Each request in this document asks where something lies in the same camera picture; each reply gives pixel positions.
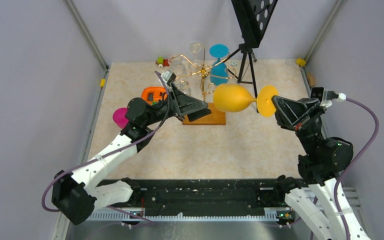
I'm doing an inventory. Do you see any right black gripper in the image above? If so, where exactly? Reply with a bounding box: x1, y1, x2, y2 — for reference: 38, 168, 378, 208
268, 95, 325, 156

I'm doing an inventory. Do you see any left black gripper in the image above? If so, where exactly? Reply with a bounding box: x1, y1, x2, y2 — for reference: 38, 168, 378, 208
144, 82, 212, 126

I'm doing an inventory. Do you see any yellow wine glass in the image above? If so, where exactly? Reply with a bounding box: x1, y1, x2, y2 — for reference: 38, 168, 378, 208
213, 83, 278, 117

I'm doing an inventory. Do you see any pink wine glass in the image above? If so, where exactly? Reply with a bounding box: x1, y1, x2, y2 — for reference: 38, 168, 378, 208
112, 107, 129, 129

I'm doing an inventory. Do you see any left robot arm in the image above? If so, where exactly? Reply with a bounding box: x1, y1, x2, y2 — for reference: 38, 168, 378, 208
50, 86, 211, 225

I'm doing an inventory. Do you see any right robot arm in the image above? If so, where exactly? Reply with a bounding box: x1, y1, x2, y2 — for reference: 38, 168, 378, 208
271, 95, 370, 240

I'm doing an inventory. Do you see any clear wine glass front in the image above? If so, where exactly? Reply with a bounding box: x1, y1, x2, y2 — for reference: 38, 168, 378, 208
174, 78, 192, 96

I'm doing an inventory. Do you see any clear wine glass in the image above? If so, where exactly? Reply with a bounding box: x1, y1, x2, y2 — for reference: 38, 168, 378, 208
174, 78, 192, 96
188, 41, 205, 73
168, 55, 187, 78

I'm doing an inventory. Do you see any gold wine glass rack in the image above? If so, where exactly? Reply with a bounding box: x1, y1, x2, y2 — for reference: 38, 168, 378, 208
169, 46, 239, 126

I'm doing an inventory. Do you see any clear wine glass left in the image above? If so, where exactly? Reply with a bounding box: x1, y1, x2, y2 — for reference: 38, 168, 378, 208
168, 55, 187, 78

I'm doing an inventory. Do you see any clear wine glass back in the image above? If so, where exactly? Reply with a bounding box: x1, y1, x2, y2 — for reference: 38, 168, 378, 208
188, 41, 205, 73

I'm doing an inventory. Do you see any blue wine glass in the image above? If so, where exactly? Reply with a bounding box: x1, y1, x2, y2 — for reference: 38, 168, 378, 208
209, 44, 229, 86

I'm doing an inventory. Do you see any dark plate with blocks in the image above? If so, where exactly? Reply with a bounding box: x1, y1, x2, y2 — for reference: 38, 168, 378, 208
146, 92, 167, 105

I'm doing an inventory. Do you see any orange tape dispenser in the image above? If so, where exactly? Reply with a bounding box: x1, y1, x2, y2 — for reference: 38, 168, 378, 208
141, 86, 167, 105

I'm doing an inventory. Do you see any small toy car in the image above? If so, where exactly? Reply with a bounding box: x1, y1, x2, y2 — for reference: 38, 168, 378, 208
155, 57, 170, 68

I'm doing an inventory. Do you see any yellow corner clamp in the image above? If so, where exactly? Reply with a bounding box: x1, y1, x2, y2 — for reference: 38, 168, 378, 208
295, 58, 307, 68

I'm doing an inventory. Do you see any black music stand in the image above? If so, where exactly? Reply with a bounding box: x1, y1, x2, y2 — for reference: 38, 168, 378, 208
222, 0, 278, 97

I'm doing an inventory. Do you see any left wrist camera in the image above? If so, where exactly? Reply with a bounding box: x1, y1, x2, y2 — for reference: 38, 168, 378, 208
161, 70, 177, 87

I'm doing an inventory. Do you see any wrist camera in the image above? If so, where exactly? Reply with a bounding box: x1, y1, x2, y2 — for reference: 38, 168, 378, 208
161, 70, 177, 87
310, 87, 347, 108

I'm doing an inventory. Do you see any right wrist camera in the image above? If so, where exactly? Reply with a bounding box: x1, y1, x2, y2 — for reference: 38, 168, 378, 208
310, 87, 347, 108

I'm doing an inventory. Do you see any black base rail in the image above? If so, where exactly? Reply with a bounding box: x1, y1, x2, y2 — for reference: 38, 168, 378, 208
112, 178, 290, 219

